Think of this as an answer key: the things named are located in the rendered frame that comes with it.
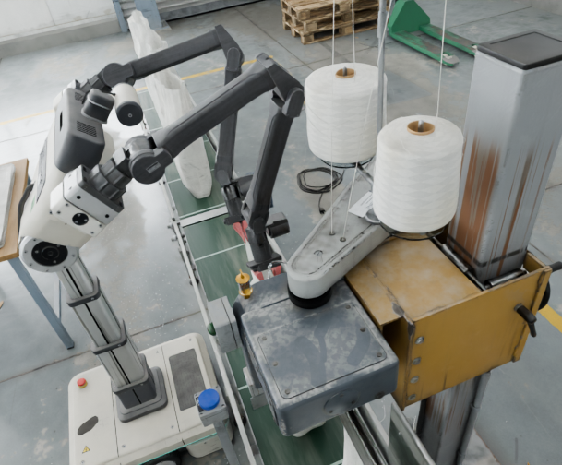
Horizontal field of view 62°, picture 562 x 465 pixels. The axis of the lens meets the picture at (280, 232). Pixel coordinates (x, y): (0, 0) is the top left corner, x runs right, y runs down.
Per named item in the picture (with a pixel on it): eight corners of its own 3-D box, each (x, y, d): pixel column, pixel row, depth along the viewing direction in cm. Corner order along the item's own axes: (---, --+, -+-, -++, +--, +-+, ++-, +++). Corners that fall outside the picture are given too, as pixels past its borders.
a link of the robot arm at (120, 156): (107, 159, 110) (111, 171, 106) (137, 129, 109) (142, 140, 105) (137, 180, 117) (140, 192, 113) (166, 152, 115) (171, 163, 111)
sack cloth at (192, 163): (176, 167, 327) (145, 65, 281) (206, 160, 331) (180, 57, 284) (187, 204, 292) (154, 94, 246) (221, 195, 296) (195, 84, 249)
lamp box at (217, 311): (214, 328, 104) (206, 302, 99) (233, 321, 105) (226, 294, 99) (222, 354, 99) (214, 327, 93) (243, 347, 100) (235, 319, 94)
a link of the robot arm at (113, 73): (233, 22, 155) (230, 16, 145) (247, 64, 158) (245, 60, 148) (109, 70, 158) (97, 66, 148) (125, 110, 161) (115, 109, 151)
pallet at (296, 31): (283, 28, 658) (282, 17, 649) (360, 11, 679) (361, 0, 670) (303, 45, 597) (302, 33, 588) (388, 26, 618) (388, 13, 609)
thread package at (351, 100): (297, 142, 107) (290, 68, 96) (363, 123, 111) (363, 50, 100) (328, 177, 95) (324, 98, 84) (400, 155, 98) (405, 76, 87)
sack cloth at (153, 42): (159, 125, 382) (131, 33, 335) (185, 117, 386) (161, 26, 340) (170, 149, 347) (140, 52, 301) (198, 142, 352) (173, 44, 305)
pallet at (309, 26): (281, 17, 648) (281, 6, 639) (361, -1, 673) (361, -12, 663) (305, 33, 586) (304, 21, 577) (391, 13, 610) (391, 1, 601)
